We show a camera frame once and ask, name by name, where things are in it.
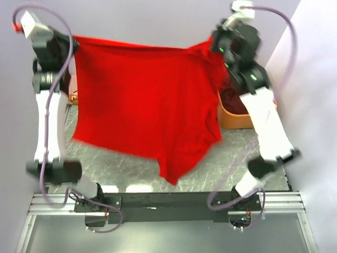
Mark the aluminium rail frame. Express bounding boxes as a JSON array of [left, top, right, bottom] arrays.
[[16, 191, 317, 252]]

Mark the purple cable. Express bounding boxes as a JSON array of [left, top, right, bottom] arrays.
[[206, 5, 298, 211], [12, 2, 74, 209]]

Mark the folded pink graphic t-shirt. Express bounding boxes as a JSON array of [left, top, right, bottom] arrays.
[[68, 90, 78, 105]]

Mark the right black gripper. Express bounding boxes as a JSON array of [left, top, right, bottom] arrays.
[[209, 17, 239, 72]]

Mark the dark red t-shirt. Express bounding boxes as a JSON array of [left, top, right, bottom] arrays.
[[220, 87, 248, 115]]

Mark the bright red t-shirt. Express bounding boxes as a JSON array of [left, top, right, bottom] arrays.
[[73, 36, 226, 185]]

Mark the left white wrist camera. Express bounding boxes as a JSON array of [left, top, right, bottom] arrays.
[[12, 11, 52, 40]]

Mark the orange plastic basket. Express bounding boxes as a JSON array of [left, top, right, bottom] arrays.
[[217, 88, 277, 132]]

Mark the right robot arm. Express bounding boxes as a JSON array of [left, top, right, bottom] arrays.
[[211, 17, 300, 210]]

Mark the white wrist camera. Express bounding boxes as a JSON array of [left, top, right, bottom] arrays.
[[12, 11, 52, 40], [222, 1, 255, 30]]

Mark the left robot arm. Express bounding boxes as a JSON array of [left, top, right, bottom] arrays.
[[26, 28, 105, 212]]

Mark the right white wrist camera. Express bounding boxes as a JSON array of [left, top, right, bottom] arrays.
[[222, 1, 255, 30]]

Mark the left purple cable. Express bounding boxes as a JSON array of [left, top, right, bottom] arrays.
[[12, 2, 74, 209]]

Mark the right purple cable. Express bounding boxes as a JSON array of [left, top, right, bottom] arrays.
[[206, 5, 298, 211]]

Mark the black base crossbar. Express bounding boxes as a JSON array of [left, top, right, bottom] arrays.
[[73, 191, 263, 225]]

